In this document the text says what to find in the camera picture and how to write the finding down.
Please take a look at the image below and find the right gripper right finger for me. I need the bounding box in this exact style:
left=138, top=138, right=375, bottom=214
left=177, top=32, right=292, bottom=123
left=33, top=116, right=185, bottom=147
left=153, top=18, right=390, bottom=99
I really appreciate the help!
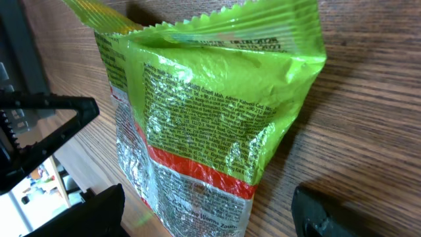
left=291, top=185, right=388, bottom=237

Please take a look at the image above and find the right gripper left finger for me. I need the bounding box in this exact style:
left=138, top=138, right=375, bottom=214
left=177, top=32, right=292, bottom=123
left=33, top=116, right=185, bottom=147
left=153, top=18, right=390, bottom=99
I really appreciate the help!
left=25, top=184, right=129, bottom=237

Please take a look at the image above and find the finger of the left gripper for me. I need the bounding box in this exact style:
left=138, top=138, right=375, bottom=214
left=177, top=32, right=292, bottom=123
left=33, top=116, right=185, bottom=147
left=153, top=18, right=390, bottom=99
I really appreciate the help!
left=0, top=91, right=101, bottom=196

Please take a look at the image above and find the green snack bag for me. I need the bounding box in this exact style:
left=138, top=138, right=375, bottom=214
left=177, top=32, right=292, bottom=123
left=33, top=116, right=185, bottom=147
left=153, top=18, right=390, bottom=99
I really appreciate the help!
left=68, top=0, right=327, bottom=236

